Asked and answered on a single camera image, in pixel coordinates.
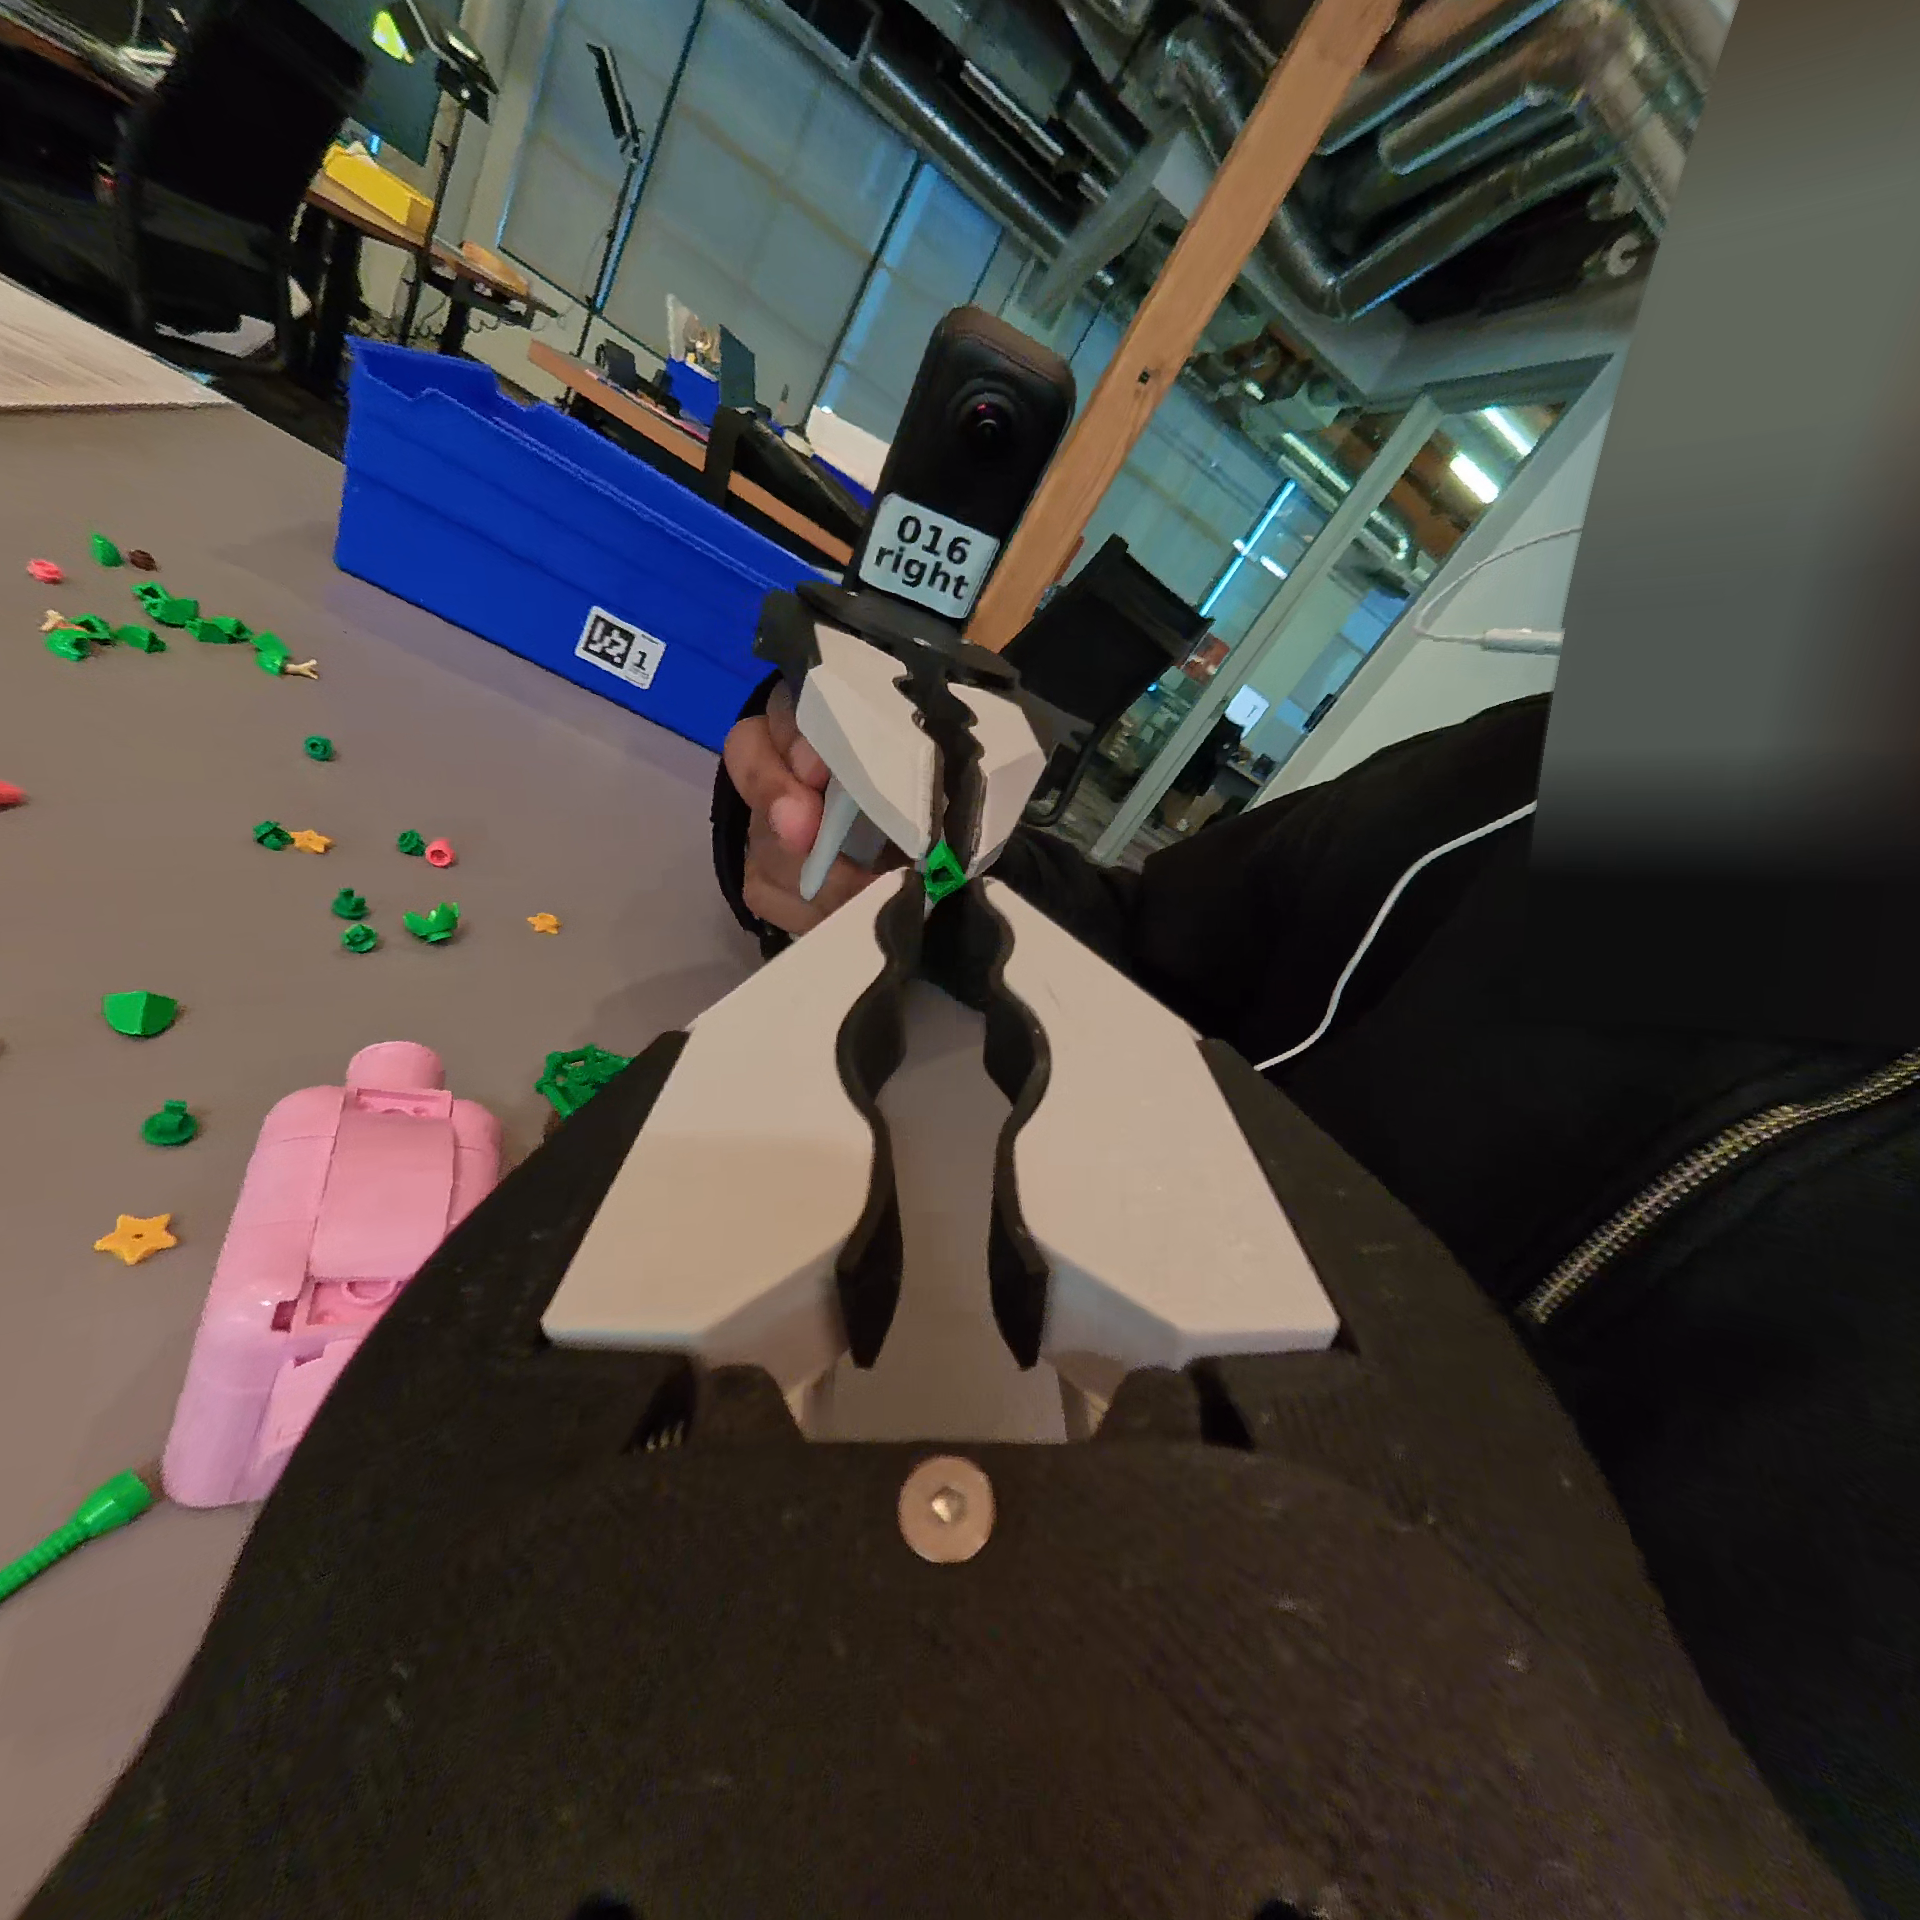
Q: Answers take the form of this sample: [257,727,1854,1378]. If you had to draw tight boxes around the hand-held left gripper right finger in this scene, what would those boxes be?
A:
[965,881,1344,1443]

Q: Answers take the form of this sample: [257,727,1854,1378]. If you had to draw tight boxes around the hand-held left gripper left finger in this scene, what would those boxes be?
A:
[540,874,933,1444]

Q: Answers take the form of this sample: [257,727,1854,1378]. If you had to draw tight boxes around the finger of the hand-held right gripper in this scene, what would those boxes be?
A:
[791,626,950,906]
[952,697,1056,884]

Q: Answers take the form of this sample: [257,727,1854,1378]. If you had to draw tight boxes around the person's right forearm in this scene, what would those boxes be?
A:
[983,703,1546,1051]

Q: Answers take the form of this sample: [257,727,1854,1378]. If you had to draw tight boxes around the person's right hand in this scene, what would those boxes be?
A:
[720,710,904,963]

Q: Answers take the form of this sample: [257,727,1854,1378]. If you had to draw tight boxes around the small toy tree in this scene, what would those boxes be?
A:
[534,1045,634,1119]

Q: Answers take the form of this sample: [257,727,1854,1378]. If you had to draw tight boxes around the black long bag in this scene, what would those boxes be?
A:
[704,398,865,530]

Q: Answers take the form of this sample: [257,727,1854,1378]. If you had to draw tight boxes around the blue storage bin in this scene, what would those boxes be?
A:
[666,356,876,454]
[333,337,840,753]

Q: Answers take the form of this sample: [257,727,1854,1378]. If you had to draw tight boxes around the pink brick-built toy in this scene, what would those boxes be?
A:
[161,1042,505,1508]

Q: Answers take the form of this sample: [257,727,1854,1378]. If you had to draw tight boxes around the studio light stand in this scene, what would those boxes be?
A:
[582,38,649,321]
[402,0,500,349]

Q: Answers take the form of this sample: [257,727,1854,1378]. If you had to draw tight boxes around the person's black jacket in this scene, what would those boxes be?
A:
[1245,697,1920,1920]

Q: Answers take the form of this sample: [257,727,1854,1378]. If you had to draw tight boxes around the scattered small toy pieces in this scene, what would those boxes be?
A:
[0,532,567,1269]

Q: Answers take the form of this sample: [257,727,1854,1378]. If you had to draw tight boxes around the yellow storage bin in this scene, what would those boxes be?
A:
[319,142,440,231]

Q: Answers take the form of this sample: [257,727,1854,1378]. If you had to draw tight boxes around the black monitor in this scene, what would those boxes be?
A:
[357,0,455,170]

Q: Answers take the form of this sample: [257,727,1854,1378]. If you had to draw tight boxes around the green stem with web disc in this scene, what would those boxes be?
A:
[0,1469,156,1604]

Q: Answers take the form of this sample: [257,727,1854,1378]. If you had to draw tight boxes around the printed paper sheet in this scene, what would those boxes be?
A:
[0,277,236,412]

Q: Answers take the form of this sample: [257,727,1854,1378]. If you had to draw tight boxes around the wooden post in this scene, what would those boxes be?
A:
[966,0,1405,649]

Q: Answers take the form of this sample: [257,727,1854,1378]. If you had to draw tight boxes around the thin white cable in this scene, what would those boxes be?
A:
[1253,802,1540,1076]

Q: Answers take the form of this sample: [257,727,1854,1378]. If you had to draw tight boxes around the white charging cable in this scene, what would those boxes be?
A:
[1414,526,1586,655]

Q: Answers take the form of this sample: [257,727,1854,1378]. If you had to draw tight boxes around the silver ceiling duct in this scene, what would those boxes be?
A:
[1034,0,1711,325]

